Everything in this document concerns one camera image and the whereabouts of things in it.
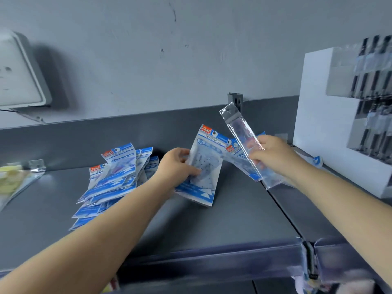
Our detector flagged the person's right hand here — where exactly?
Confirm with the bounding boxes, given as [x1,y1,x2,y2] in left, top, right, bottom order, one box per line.
[247,134,302,181]

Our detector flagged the grey shelf back panel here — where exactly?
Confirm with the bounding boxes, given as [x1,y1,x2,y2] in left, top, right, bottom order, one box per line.
[0,95,300,172]

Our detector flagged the pile of mixed packaged rulers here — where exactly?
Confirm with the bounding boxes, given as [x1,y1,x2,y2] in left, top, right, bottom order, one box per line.
[225,131,324,183]

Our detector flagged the thin router cable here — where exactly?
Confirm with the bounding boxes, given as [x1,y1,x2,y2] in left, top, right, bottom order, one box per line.
[0,107,46,123]

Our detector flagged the rows of black gel pens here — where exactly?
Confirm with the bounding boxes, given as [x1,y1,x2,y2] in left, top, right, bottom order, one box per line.
[326,34,392,164]

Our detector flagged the pile of blue set-square packets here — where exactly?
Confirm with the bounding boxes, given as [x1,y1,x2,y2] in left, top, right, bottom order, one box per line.
[69,142,160,232]

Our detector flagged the person's left forearm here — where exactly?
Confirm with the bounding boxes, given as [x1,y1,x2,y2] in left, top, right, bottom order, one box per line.
[0,177,175,294]

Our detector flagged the white wall router box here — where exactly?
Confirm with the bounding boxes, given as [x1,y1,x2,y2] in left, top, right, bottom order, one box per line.
[0,29,53,107]

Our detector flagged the grey slotted shelf post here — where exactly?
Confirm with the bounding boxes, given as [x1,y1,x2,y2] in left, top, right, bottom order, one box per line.
[227,92,244,112]

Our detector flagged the clear straight ruler packet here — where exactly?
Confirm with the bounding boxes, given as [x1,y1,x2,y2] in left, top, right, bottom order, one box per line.
[219,102,294,191]

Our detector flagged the person's left hand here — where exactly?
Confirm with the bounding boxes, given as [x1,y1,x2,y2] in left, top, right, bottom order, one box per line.
[153,147,203,193]

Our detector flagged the white tiered pen display stand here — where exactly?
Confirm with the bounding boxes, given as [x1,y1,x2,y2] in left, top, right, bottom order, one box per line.
[292,47,392,199]

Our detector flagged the person's right forearm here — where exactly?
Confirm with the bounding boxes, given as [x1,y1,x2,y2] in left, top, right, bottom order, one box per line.
[291,162,392,294]

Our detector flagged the pile of clear rulers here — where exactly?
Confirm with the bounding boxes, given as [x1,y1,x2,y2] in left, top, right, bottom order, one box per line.
[0,159,47,212]

